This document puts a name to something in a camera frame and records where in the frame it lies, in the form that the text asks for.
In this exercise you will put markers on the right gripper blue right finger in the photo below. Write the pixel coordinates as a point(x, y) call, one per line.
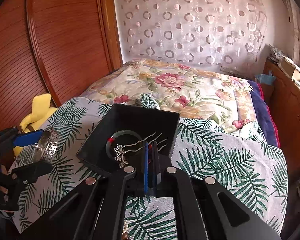
point(155, 170)

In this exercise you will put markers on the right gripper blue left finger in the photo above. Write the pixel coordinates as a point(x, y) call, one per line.
point(145, 168)

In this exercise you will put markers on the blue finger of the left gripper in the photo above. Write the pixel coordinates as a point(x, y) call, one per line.
point(29, 174)
point(25, 139)

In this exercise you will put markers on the silver cuff bangle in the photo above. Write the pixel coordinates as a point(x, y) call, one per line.
point(46, 147)

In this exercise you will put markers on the black square jewelry box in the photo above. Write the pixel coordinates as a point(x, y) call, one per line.
point(143, 121)

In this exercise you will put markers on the silver flower hairpin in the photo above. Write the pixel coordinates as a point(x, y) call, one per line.
point(122, 151)

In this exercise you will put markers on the green jade bangle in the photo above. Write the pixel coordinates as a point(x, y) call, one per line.
point(123, 137)

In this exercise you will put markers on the floral bedspread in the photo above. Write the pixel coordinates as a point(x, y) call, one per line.
point(189, 91)

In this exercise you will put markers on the palm leaf print cloth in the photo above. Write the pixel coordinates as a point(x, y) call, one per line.
point(249, 166)

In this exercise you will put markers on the wooden wardrobe door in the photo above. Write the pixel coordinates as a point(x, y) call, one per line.
point(58, 47)

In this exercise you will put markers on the blue blanket edge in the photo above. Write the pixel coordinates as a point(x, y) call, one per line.
point(263, 115)

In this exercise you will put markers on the sheer circle pattern curtain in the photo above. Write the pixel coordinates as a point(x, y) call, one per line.
point(208, 33)

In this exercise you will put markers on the wooden side cabinet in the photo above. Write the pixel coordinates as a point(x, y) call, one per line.
point(284, 105)

